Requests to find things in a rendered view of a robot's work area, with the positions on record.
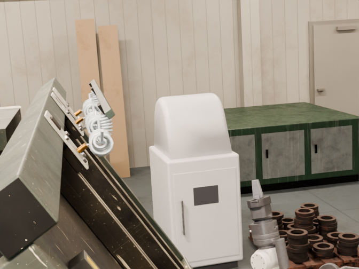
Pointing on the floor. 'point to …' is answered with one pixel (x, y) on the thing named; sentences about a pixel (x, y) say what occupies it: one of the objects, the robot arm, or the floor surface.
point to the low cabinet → (294, 145)
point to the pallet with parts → (315, 239)
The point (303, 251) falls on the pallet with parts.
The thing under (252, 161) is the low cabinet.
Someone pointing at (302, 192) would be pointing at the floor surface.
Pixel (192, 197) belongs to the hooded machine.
